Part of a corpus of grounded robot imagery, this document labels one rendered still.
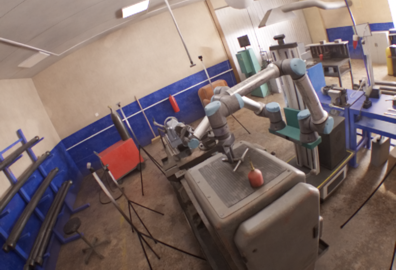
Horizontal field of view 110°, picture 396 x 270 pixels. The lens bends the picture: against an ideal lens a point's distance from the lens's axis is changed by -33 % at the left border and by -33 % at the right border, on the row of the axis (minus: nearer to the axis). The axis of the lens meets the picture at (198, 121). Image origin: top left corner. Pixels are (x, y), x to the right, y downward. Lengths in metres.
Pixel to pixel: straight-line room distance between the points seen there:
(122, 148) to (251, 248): 4.05
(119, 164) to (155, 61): 3.01
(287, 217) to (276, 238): 0.12
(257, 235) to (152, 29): 5.77
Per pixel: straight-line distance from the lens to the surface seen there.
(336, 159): 2.53
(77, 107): 6.17
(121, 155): 4.68
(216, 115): 1.03
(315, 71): 3.18
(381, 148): 2.91
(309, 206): 1.04
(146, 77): 5.93
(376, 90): 2.82
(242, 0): 5.07
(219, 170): 1.17
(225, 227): 0.91
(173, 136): 2.79
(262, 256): 1.04
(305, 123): 1.86
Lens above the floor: 1.99
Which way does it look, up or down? 19 degrees down
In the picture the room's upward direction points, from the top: 23 degrees counter-clockwise
